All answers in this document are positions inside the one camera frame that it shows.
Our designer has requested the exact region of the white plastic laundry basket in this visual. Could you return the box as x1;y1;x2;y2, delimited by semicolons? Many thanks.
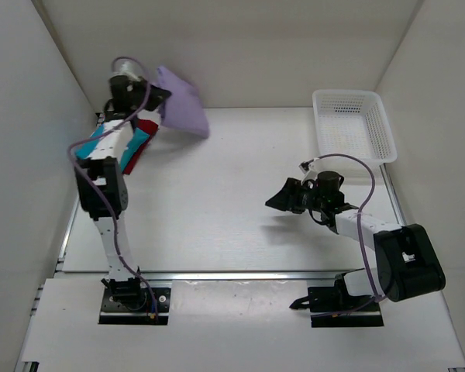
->
312;89;398;169

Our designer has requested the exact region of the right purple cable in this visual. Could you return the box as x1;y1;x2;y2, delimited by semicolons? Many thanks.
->
300;153;388;321

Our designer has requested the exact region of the red t-shirt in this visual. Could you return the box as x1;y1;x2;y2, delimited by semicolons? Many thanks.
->
120;119;159;175

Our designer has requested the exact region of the lavender t-shirt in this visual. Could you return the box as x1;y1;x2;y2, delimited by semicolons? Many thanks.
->
157;66;210;139

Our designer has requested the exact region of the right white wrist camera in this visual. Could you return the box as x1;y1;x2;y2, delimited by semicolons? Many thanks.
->
299;158;320;188

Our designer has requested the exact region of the purple cable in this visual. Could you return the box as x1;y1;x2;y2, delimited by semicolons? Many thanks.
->
67;57;160;322
300;153;388;321

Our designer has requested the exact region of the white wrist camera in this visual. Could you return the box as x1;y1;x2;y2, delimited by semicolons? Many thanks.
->
299;158;320;188
113;61;140;81

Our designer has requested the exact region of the teal t-shirt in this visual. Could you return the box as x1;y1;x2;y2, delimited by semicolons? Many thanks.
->
75;128;150;174

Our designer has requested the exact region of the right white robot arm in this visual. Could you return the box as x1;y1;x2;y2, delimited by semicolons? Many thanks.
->
265;171;446;302

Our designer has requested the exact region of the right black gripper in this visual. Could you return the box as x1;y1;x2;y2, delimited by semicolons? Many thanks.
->
266;178;326;215

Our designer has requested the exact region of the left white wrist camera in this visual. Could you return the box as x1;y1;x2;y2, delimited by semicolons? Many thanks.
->
113;61;140;81

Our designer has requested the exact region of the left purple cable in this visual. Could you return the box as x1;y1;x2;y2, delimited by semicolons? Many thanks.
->
67;57;160;322

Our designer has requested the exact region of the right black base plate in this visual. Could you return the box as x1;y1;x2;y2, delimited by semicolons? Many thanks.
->
289;277;384;329

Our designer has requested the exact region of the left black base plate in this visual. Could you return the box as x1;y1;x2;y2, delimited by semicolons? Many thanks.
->
98;278;171;326

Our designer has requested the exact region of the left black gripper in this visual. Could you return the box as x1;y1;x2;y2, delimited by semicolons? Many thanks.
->
129;76;171;112

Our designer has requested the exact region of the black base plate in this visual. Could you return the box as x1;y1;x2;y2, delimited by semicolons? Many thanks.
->
289;277;384;329
98;278;171;326

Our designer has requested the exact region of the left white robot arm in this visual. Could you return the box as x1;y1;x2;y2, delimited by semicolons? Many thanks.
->
74;72;171;310

